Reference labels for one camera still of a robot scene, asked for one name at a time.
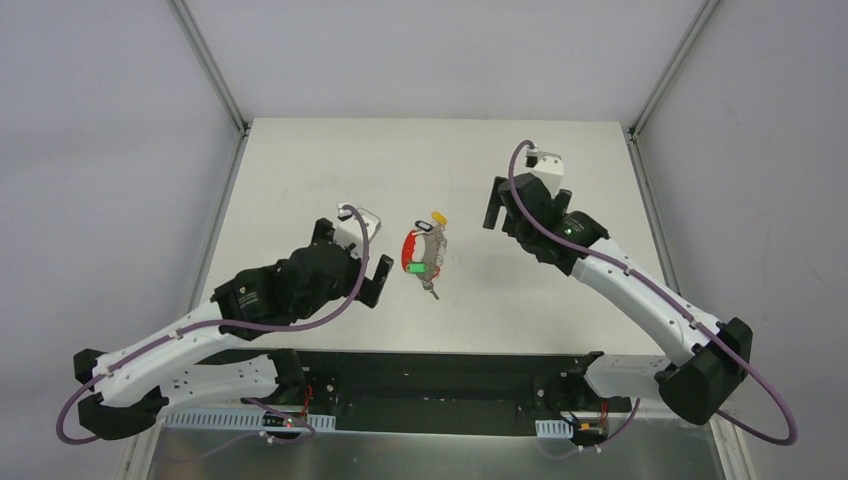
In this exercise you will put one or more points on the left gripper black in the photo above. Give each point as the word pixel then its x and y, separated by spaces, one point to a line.
pixel 346 266

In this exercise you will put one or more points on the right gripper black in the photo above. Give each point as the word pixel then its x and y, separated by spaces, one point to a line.
pixel 525 201

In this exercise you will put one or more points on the key with black tag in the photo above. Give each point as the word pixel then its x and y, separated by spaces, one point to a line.
pixel 423 226

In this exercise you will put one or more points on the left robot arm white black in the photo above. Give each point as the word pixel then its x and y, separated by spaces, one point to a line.
pixel 189 363

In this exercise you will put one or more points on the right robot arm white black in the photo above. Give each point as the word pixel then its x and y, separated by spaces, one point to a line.
pixel 699 371

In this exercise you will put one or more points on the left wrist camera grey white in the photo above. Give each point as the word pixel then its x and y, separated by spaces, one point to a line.
pixel 354 227

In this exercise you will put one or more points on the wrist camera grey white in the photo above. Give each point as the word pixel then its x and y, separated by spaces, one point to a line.
pixel 354 227
pixel 546 166

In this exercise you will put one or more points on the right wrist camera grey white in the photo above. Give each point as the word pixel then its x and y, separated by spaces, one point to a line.
pixel 546 166

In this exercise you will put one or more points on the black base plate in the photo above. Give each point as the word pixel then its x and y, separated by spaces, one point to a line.
pixel 439 393

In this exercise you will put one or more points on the left white cable duct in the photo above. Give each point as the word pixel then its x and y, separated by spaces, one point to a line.
pixel 243 419

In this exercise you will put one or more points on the white cable duct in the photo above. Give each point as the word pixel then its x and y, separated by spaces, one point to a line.
pixel 243 419
pixel 554 429

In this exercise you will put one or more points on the right white cable duct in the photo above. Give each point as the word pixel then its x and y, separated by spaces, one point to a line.
pixel 554 429

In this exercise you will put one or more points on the right aluminium frame rail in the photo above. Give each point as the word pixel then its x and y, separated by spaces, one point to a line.
pixel 674 66

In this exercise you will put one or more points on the aluminium frame rail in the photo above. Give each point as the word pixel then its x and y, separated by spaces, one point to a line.
pixel 207 62
pixel 674 66

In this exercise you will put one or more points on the left aluminium frame rail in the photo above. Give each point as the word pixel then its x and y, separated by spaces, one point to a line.
pixel 207 62

